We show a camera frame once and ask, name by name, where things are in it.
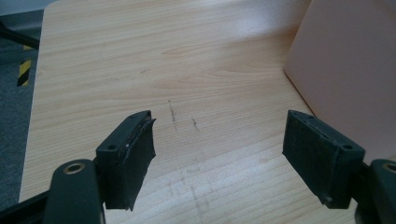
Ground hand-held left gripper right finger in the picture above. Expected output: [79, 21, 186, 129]
[281, 109, 366, 210]

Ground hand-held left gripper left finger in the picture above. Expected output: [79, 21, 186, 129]
[94, 109, 157, 212]

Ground black cable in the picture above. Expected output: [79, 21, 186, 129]
[0, 21, 41, 50]

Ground yellow and black hazard tape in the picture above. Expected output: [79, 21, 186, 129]
[16, 45, 34, 88]

